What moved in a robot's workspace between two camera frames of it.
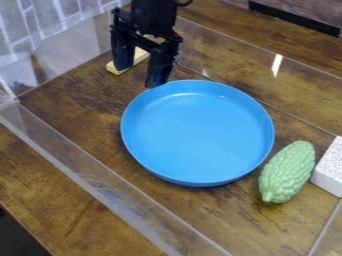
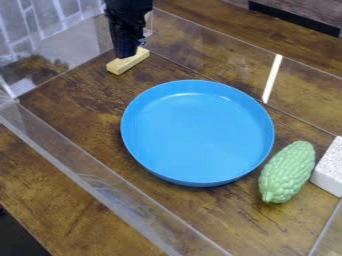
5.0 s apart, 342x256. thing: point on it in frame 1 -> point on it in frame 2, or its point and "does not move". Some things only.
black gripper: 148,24 -> 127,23
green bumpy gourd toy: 286,171 does not move
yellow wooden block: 139,56 does not move
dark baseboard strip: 291,17 does not move
